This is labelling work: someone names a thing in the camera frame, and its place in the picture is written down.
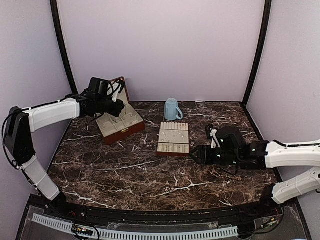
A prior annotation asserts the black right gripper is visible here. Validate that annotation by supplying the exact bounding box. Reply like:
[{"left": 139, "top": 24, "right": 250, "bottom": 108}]
[{"left": 189, "top": 144, "right": 241, "bottom": 166}]

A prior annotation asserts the red jewelry display tray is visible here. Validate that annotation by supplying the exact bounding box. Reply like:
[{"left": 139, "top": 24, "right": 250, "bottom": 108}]
[{"left": 157, "top": 122, "right": 190, "bottom": 157}]

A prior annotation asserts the light blue faceted mug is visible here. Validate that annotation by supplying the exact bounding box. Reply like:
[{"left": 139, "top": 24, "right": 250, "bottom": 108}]
[{"left": 164, "top": 98, "right": 183, "bottom": 121}]

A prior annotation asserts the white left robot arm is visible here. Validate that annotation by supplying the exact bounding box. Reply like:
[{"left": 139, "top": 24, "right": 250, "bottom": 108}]
[{"left": 1, "top": 76, "right": 126, "bottom": 218}]

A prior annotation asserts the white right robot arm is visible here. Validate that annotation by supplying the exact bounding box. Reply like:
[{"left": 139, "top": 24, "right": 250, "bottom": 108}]
[{"left": 189, "top": 125, "right": 320, "bottom": 217}]

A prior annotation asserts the open red jewelry box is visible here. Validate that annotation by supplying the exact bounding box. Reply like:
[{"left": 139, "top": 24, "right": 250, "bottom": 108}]
[{"left": 95, "top": 76, "right": 145, "bottom": 145}]

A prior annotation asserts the white perforated cable rail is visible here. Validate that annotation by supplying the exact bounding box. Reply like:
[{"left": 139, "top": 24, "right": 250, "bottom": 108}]
[{"left": 31, "top": 213, "right": 239, "bottom": 240}]

